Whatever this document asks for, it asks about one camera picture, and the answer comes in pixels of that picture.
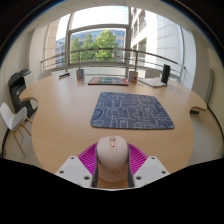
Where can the open light magazine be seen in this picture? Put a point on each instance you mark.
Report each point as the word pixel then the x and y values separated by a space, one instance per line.
pixel 151 82

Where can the blue printed can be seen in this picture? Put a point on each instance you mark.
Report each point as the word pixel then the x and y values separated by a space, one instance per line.
pixel 80 74

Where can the red and white can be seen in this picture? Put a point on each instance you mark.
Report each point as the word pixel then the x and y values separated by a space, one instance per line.
pixel 133 76

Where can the beige computer mouse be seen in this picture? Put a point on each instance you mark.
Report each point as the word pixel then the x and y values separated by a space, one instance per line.
pixel 112 160

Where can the red and blue magazine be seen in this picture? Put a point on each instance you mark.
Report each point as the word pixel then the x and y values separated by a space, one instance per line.
pixel 108 81

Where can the black cylindrical speaker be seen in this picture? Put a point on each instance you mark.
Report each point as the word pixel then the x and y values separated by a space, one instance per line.
pixel 165 74

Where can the dark blue stapler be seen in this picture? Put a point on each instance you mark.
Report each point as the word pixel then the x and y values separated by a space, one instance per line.
pixel 64 75

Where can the white chair with wooden legs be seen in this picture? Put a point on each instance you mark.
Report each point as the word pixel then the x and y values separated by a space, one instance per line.
pixel 11 118

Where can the grey-green door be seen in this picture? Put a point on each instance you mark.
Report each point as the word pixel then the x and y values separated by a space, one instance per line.
pixel 209 86

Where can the blue patterned mouse pad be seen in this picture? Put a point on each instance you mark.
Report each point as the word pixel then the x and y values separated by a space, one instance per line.
pixel 131 111

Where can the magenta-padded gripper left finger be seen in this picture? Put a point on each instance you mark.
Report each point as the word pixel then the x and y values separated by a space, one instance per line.
pixel 75 170

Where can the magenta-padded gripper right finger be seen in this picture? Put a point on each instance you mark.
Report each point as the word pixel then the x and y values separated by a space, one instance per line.
pixel 150 170

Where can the metal railing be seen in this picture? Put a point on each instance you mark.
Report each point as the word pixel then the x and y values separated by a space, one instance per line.
pixel 110 49

